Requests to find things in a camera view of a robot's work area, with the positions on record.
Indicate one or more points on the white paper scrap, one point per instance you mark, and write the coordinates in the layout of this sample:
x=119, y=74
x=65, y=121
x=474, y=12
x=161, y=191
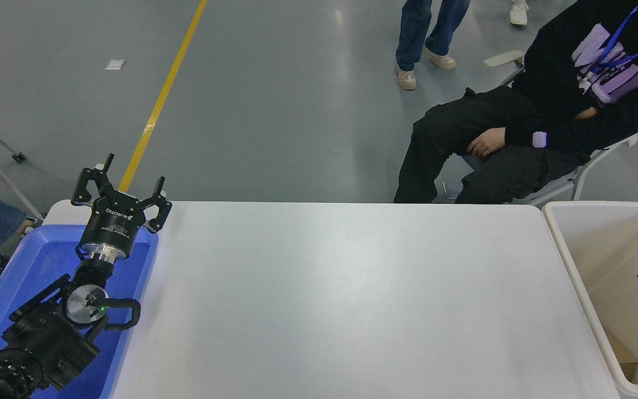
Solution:
x=114, y=65

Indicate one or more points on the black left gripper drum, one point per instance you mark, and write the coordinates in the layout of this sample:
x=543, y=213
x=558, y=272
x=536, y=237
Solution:
x=110, y=224

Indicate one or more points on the large pale plastic bin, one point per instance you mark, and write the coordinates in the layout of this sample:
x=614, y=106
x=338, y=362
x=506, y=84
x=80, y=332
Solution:
x=601, y=249

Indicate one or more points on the person's right hand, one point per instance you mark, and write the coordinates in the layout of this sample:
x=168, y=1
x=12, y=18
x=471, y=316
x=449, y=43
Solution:
x=587, y=113

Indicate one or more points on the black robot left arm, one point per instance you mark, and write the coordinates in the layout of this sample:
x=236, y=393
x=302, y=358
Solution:
x=47, y=338

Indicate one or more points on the grey folding chair frame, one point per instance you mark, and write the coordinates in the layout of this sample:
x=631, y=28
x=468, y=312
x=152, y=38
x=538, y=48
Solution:
x=18, y=157

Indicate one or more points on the blue plastic tray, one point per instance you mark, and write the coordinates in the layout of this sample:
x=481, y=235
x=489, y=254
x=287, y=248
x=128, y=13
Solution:
x=36, y=266

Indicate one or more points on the person's left hand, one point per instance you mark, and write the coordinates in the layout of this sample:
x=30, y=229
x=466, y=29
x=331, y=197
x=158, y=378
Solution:
x=490, y=143

